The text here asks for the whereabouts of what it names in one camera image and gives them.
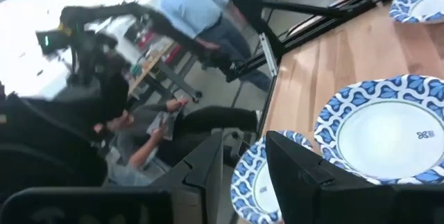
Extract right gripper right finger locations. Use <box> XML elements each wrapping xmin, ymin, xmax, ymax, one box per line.
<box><xmin>265</xmin><ymin>130</ymin><xmax>395</xmax><ymax>224</ymax></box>

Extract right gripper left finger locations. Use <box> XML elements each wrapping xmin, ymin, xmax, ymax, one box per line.
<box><xmin>148</xmin><ymin>128</ymin><xmax>225</xmax><ymax>224</ymax></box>

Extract person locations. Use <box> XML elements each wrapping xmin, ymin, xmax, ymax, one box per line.
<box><xmin>92</xmin><ymin>73</ymin><xmax>265</xmax><ymax>187</ymax></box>
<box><xmin>151</xmin><ymin>0</ymin><xmax>274</xmax><ymax>92</ymax></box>

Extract wooden workbench black legs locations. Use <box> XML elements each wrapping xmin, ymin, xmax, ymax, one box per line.
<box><xmin>126</xmin><ymin>38</ymin><xmax>204</xmax><ymax>105</ymax></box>

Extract grey paper sheet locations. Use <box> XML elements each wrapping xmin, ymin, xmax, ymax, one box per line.
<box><xmin>146</xmin><ymin>109</ymin><xmax>180</xmax><ymax>141</ymax></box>

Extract black aluminium table frame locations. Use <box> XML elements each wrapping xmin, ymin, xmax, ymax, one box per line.
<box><xmin>207</xmin><ymin>0</ymin><xmax>420</xmax><ymax>83</ymax></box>

